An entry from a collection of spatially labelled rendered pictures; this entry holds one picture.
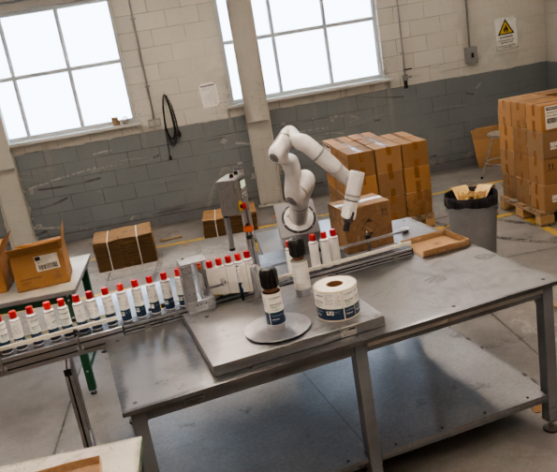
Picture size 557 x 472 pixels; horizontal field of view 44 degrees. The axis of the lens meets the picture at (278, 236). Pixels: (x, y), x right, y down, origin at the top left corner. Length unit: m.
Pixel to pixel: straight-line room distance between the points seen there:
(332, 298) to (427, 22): 6.64
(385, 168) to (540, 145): 1.45
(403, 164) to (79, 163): 4.14
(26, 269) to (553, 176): 4.65
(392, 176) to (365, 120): 2.29
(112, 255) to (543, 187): 4.38
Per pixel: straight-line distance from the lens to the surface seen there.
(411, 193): 7.12
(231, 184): 3.56
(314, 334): 3.06
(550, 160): 6.87
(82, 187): 9.11
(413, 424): 3.59
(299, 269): 3.43
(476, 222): 5.88
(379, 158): 6.95
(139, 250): 7.57
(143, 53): 8.86
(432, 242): 4.19
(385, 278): 3.71
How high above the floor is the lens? 2.17
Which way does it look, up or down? 16 degrees down
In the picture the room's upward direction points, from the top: 10 degrees counter-clockwise
